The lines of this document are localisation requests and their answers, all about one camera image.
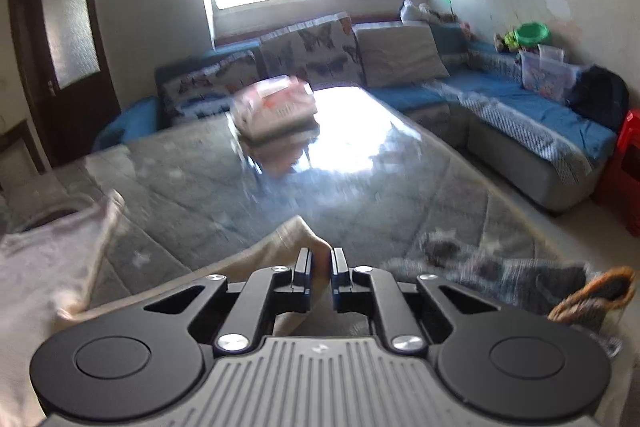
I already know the cream garment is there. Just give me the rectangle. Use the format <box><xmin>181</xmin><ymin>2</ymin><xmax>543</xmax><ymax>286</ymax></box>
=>
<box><xmin>0</xmin><ymin>189</ymin><xmax>332</xmax><ymax>427</ymax></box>

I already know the white pink tissue box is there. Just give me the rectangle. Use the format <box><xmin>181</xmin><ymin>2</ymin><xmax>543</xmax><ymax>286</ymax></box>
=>
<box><xmin>231</xmin><ymin>77</ymin><xmax>318</xmax><ymax>140</ymax></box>

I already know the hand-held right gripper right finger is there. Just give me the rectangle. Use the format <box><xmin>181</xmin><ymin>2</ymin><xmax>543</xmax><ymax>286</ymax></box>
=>
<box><xmin>330</xmin><ymin>247</ymin><xmax>556</xmax><ymax>354</ymax></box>

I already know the butterfly print pillow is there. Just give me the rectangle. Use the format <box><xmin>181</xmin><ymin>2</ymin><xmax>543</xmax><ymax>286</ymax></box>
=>
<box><xmin>167</xmin><ymin>57</ymin><xmax>261</xmax><ymax>122</ymax></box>
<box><xmin>260</xmin><ymin>27</ymin><xmax>311</xmax><ymax>82</ymax></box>
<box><xmin>295</xmin><ymin>13</ymin><xmax>366</xmax><ymax>88</ymax></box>

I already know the small green plush toy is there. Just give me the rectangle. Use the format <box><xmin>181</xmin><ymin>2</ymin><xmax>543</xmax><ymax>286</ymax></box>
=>
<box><xmin>495</xmin><ymin>29</ymin><xmax>521</xmax><ymax>52</ymax></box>

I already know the clear plastic storage box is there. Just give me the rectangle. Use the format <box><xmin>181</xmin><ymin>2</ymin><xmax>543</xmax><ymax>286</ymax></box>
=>
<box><xmin>520</xmin><ymin>44</ymin><xmax>581</xmax><ymax>102</ymax></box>

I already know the blue sofa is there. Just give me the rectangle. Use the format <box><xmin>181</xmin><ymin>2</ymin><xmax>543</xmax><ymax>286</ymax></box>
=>
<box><xmin>92</xmin><ymin>24</ymin><xmax>618</xmax><ymax>215</ymax></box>

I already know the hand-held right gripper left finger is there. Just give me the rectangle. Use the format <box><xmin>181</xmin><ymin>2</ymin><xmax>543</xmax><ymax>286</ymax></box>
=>
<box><xmin>85</xmin><ymin>247</ymin><xmax>313</xmax><ymax>355</ymax></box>

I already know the black bag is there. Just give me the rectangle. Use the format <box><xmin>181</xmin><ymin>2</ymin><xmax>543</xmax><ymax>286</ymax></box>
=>
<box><xmin>570</xmin><ymin>66</ymin><xmax>630</xmax><ymax>130</ymax></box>

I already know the dark wooden glazed door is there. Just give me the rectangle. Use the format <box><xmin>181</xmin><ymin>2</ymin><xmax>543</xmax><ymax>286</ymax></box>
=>
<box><xmin>7</xmin><ymin>0</ymin><xmax>121</xmax><ymax>168</ymax></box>

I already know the plain grey pillow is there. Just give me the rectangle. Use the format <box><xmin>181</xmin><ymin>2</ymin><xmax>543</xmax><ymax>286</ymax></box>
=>
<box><xmin>356</xmin><ymin>24</ymin><xmax>450</xmax><ymax>88</ymax></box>

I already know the red plastic stool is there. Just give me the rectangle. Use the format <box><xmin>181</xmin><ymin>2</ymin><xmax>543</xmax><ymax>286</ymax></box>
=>
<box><xmin>595</xmin><ymin>109</ymin><xmax>640</xmax><ymax>238</ymax></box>

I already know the woven basket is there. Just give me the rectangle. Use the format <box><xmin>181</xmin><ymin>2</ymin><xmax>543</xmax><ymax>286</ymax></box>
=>
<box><xmin>547</xmin><ymin>267</ymin><xmax>638</xmax><ymax>333</ymax></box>

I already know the green plastic bowl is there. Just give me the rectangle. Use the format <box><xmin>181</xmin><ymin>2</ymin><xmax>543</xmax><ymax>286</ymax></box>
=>
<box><xmin>515</xmin><ymin>22</ymin><xmax>552</xmax><ymax>48</ymax></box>

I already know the grey knit cloth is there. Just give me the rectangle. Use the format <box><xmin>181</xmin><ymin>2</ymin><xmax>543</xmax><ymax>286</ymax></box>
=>
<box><xmin>382</xmin><ymin>229</ymin><xmax>621</xmax><ymax>358</ymax></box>

